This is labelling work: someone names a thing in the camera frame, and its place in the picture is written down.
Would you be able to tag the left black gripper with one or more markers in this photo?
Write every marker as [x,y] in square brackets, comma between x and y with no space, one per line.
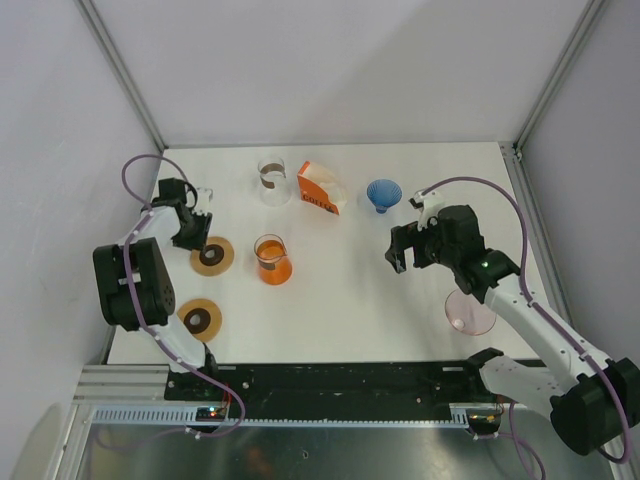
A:
[200,240]

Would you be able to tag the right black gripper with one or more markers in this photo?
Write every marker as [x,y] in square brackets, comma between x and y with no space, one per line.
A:
[404,237]

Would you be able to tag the blue glass dripper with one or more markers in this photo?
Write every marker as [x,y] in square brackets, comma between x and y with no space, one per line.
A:
[383,194]

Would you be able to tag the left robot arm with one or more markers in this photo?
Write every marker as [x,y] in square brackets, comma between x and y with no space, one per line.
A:
[134,285]

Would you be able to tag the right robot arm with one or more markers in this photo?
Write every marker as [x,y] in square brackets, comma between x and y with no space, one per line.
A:
[589,398]

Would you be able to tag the orange coffee filter box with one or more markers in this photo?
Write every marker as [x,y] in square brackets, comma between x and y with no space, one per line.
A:
[321,187]

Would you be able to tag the clear glass carafe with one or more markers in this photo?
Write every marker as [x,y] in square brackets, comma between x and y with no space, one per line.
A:
[274,187]

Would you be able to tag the orange glass carafe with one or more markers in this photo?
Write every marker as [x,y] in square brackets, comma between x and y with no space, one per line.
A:
[274,265]

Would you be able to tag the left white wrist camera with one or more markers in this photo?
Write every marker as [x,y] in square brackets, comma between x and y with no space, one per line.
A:
[203,203]

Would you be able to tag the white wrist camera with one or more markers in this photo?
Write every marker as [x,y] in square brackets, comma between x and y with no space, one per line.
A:
[203,203]
[428,203]

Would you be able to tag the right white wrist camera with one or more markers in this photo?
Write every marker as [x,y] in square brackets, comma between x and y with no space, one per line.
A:
[428,203]

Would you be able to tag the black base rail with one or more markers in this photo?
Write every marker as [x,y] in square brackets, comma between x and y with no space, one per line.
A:
[353,390]

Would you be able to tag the aluminium frame post right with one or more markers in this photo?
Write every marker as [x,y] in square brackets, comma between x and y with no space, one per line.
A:
[569,54]

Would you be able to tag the aluminium frame post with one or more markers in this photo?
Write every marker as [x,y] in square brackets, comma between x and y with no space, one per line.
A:
[121,72]
[569,54]

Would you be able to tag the white cable duct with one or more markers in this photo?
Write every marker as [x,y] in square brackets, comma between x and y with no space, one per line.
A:
[456,415]

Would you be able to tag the aluminium frame post left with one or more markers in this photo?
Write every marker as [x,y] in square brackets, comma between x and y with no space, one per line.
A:
[121,72]

